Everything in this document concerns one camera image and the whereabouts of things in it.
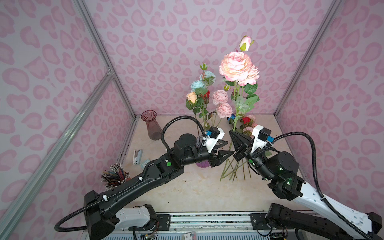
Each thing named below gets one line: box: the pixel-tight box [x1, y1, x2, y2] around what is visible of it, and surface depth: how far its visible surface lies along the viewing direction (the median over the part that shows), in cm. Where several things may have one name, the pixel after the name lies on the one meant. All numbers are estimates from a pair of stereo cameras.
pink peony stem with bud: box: [212, 90, 233, 128], surface depth 69 cm
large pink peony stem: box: [219, 35, 261, 132], surface depth 37 cm
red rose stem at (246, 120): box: [242, 116, 251, 124], surface depth 109 cm
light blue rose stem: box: [190, 62, 216, 99], surface depth 70 cm
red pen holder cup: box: [101, 162, 131, 191], surface depth 76 cm
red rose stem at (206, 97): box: [203, 90, 211, 105], surface depth 74 cm
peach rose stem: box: [185, 91, 201, 140], surface depth 71 cm
